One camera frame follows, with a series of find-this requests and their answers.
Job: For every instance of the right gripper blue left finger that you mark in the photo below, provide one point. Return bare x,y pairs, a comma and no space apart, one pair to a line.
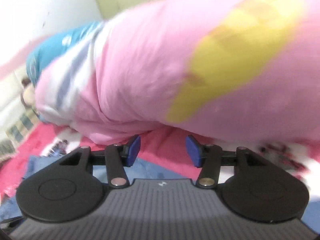
132,149

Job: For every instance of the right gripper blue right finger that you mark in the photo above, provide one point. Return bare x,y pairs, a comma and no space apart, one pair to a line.
195,151

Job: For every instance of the blue denim jeans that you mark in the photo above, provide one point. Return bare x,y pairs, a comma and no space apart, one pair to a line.
141,169

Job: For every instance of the pink floral bed blanket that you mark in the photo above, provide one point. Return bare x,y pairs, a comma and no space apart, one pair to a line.
164,147

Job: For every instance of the pink and blue quilt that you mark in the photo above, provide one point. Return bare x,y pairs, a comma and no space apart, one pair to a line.
234,70

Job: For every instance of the plaid checked pillow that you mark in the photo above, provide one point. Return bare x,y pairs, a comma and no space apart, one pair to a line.
20,130

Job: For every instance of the beige brown fleece garment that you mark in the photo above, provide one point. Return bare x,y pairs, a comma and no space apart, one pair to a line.
28,94

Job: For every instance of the green fringed pillow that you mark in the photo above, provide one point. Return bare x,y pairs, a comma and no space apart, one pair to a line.
7,148

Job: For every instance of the pink white padded headboard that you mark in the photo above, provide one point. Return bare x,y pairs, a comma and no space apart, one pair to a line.
12,74

